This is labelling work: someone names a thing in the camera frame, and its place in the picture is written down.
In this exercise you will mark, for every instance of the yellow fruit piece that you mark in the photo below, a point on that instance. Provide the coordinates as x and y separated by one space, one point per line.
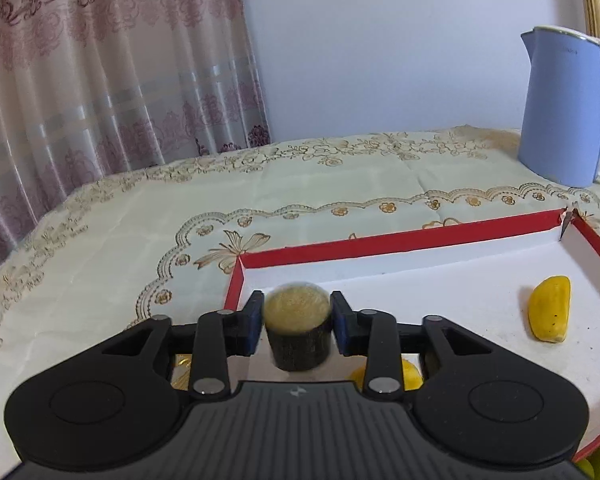
410 374

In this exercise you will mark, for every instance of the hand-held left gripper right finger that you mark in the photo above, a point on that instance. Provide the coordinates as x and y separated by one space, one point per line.
340 329

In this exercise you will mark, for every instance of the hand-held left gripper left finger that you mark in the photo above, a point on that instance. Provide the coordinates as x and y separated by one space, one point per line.
254 324

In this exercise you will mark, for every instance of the bright green round fruit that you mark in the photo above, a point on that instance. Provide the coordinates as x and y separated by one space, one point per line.
585 469

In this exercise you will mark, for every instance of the red-rimmed white cardboard tray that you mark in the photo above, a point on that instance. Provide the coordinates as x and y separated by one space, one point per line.
459 305

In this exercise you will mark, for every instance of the pink floral curtain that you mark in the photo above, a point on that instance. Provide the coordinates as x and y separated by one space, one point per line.
105 85

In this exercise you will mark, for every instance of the blue electric kettle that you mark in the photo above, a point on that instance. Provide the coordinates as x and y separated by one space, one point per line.
559 110

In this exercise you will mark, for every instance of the yellow mango piece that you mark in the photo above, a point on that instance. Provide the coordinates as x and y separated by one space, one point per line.
548 310

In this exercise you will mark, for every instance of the dark-skinned sugarcane piece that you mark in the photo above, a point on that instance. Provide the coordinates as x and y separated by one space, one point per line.
297 327

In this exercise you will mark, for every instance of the cream embroidered tablecloth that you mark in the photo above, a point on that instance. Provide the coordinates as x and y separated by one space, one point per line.
130 240

